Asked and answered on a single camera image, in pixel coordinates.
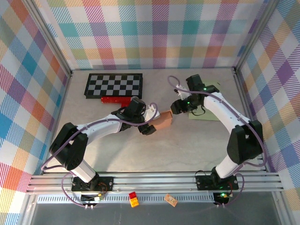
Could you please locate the pink paper box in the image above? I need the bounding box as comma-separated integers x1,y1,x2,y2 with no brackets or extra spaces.
154,110,173,131

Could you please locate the green paper box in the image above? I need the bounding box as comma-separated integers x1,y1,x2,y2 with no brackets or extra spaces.
188,81,221,122

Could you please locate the red toy brick block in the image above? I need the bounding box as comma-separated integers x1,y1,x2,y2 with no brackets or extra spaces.
100,96,131,109

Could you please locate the black and white chessboard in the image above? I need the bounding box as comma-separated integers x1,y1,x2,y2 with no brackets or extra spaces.
83,73,143,99

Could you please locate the small orange wooden tag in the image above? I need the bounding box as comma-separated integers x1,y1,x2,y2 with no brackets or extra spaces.
164,193,178,207

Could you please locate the red and yellow toy brick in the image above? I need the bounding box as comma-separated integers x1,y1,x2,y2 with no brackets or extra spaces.
128,191,139,208

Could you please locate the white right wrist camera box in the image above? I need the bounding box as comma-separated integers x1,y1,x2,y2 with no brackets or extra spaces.
174,84,188,98

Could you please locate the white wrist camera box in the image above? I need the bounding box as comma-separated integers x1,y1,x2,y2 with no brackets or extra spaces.
174,84,188,98
144,105,162,122

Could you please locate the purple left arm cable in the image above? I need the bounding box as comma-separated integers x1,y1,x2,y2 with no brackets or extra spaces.
41,102,159,208

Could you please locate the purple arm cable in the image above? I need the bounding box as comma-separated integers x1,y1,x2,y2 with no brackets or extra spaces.
41,102,159,208
167,75,268,208

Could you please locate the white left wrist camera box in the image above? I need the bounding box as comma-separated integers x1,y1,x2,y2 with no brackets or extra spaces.
144,105,162,122

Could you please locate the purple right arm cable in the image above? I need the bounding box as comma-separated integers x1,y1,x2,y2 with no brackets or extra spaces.
167,75,268,208

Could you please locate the aluminium side rail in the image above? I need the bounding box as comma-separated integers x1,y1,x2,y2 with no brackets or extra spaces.
233,67,269,173
42,70,73,175

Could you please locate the aluminium frame rail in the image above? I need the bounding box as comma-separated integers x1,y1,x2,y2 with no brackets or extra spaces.
25,172,285,195

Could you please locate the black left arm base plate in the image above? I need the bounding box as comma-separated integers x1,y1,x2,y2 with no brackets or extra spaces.
71,176,114,192

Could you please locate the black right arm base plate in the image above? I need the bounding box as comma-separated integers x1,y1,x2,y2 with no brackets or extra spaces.
195,174,239,191

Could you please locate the slotted grey cable duct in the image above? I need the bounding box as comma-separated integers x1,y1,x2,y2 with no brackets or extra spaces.
37,194,216,204

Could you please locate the aluminium corner post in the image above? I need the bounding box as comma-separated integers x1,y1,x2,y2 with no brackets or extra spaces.
233,0,282,73
23,0,72,78

